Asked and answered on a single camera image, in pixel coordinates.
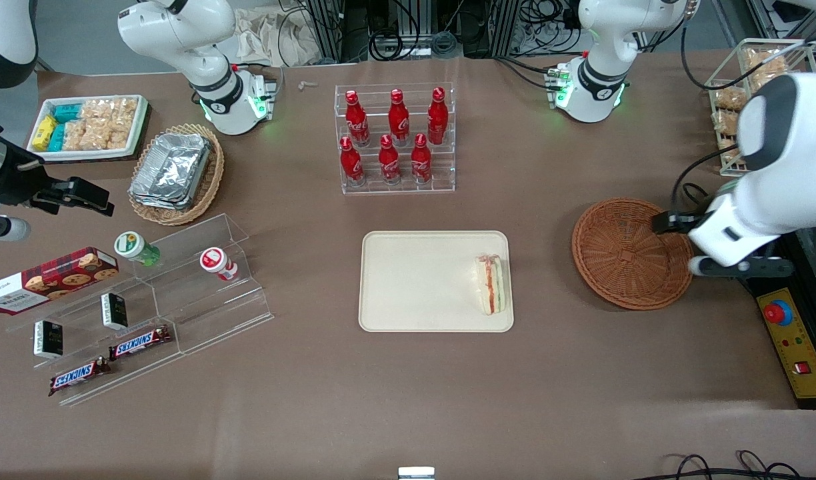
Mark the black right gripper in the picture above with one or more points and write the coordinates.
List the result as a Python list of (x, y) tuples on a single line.
[(16, 178)]

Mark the triangle sandwich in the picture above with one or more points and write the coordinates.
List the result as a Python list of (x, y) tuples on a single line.
[(491, 283)]

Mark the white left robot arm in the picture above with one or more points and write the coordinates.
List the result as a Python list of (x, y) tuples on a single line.
[(781, 193)]

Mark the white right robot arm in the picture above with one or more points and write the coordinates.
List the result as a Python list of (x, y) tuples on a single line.
[(181, 33)]

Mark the white rectangular snack tray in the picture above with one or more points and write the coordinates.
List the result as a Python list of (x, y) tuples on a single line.
[(81, 155)]

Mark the brown round wicker basket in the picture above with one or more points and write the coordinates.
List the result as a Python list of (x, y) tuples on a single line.
[(621, 256)]

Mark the light oval wicker basket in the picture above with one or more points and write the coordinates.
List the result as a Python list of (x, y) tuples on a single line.
[(211, 180)]

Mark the beige rectangular tray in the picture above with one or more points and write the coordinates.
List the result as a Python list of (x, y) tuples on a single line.
[(421, 283)]

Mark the clear rice cracker pack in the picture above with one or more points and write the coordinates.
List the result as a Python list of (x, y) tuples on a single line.
[(109, 134), (75, 136), (124, 108), (96, 110)]

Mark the teal snack pack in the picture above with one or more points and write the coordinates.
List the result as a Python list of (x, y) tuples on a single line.
[(66, 112), (57, 137)]

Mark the green lid yogurt cup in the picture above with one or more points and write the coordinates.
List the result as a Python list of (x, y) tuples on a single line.
[(131, 245)]

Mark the yellow snack pack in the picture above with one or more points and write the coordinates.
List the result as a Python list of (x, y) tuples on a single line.
[(43, 132)]

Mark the bagged fried snack pack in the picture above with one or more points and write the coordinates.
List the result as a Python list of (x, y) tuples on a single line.
[(728, 98), (766, 60), (724, 122), (764, 78), (728, 150)]

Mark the stack of foil trays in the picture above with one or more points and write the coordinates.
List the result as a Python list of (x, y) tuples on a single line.
[(171, 170)]

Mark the red tartan cookie box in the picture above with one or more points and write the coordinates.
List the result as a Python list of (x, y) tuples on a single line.
[(54, 280)]

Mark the black side stand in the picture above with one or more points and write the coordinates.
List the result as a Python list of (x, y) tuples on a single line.
[(748, 286)]

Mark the small black chocolate box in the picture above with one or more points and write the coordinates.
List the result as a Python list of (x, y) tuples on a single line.
[(48, 338), (114, 311)]

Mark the red emergency stop button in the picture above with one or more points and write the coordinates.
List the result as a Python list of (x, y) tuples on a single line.
[(778, 313)]

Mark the red lid yogurt cup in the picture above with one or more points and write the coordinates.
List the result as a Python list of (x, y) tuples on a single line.
[(214, 261)]

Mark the Snickers chocolate bar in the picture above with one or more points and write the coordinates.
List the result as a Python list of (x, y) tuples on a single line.
[(140, 342), (78, 376)]

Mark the clear acrylic step display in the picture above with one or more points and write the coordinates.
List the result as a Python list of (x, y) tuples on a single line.
[(208, 313)]

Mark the yellow control box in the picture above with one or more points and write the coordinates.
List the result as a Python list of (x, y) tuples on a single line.
[(804, 346)]

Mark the beige crumpled cloth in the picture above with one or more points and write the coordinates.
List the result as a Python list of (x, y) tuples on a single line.
[(268, 36)]

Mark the small clear plastic piece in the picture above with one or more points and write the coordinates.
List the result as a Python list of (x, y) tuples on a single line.
[(308, 85)]

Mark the red cola bottle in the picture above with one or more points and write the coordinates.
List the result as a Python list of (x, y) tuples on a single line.
[(356, 121), (437, 116), (389, 161), (420, 160), (399, 118), (350, 163)]

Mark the clear acrylic bottle rack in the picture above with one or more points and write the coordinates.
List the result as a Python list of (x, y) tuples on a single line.
[(374, 190)]

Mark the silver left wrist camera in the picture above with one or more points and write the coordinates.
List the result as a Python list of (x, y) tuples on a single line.
[(741, 267)]

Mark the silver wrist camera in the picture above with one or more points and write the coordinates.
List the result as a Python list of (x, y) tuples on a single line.
[(4, 230), (741, 267)]

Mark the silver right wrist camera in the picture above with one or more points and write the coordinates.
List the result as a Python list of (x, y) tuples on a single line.
[(4, 230)]

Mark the black aluminium frame rack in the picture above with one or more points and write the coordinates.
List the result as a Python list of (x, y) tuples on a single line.
[(328, 26)]

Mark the silver metal bracket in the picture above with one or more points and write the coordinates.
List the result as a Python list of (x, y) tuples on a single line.
[(416, 473)]

